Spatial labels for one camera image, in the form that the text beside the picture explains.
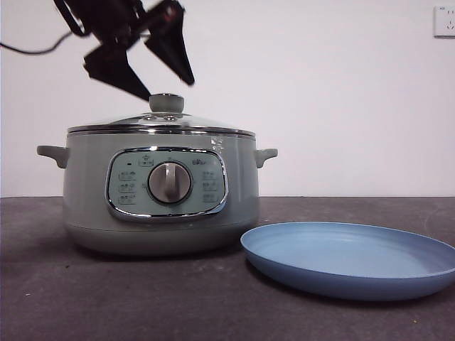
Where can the white wall socket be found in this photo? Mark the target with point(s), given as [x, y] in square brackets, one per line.
[445, 22]

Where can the blue round plate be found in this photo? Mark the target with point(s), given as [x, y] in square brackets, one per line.
[341, 255]

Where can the pale green electric steamer pot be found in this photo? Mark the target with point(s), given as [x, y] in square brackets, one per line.
[89, 199]

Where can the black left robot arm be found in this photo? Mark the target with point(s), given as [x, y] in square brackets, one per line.
[106, 17]

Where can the glass lid with green knob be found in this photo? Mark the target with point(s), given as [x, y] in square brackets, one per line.
[166, 103]

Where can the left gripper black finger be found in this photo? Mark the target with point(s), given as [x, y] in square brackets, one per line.
[170, 46]
[113, 67]

